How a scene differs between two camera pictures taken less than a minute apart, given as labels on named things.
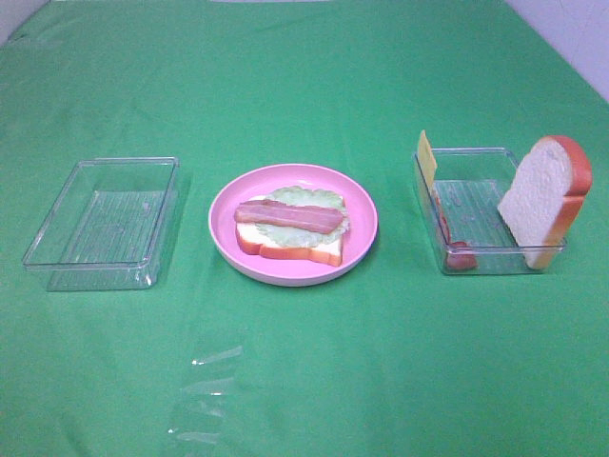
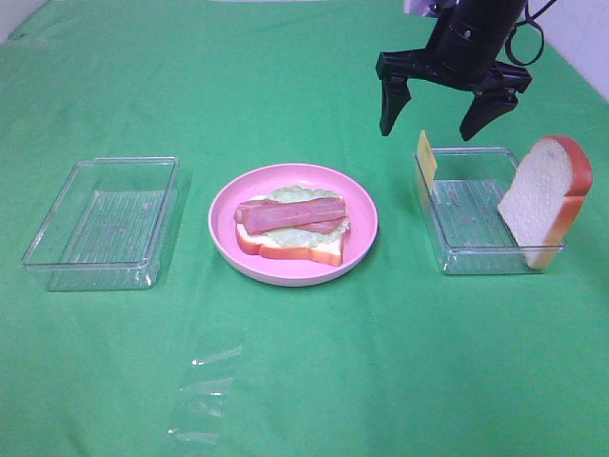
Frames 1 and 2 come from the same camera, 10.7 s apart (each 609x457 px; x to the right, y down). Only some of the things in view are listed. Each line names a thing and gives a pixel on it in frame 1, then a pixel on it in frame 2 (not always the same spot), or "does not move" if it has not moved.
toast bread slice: (251, 238) does not move
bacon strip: (459, 255) to (262, 217)
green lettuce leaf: (292, 236) does not move
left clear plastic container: (107, 228) does not move
